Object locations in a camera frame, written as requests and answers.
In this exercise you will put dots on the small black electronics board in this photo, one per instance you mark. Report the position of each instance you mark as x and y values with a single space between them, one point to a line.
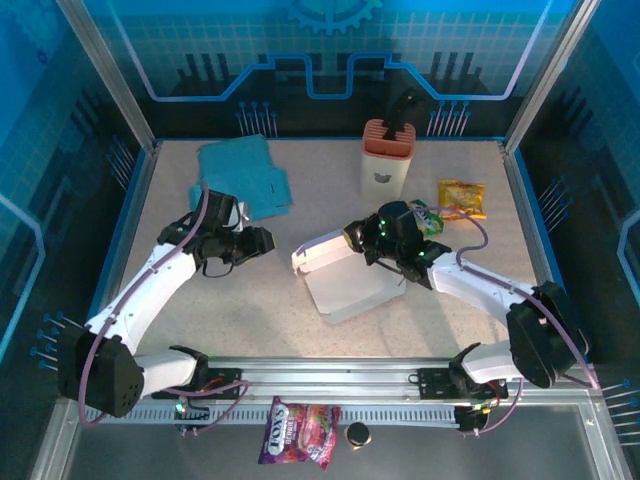
192 415
472 420

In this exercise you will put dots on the aluminium mounting rail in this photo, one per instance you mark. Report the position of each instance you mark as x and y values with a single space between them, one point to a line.
325 375

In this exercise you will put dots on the orange-yellow snack bag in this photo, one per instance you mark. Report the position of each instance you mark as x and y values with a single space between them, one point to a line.
462 197

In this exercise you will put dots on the purple berries candy bag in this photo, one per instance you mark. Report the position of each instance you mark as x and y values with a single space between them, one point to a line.
295 432

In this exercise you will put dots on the small black cap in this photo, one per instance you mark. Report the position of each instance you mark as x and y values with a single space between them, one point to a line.
358 435

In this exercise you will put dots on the green-yellow candy bag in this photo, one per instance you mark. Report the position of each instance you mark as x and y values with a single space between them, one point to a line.
430 222

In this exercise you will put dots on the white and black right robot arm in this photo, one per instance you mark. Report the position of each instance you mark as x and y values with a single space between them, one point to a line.
475 290

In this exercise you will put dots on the cream knife block, pink top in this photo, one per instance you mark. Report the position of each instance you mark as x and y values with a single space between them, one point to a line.
385 170

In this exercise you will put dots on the aluminium frame post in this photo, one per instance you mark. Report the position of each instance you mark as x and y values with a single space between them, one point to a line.
547 75
111 75

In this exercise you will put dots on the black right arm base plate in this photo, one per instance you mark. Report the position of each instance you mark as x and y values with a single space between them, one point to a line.
432 382

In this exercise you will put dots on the blue and white paper box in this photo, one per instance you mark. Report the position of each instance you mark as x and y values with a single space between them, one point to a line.
240 165
350 290

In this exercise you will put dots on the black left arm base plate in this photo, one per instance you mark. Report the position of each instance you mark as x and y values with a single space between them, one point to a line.
227 376

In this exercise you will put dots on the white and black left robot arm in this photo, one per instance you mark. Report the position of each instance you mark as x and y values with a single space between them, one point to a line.
150 285

